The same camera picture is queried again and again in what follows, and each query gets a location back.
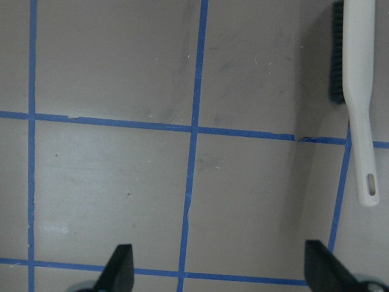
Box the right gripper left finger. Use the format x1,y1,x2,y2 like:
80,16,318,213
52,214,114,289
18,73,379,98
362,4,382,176
91,244,134,292

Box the white hand brush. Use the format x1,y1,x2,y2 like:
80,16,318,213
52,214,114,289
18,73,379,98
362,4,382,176
329,1,379,207

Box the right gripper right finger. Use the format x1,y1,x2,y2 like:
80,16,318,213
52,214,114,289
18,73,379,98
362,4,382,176
304,240,388,292

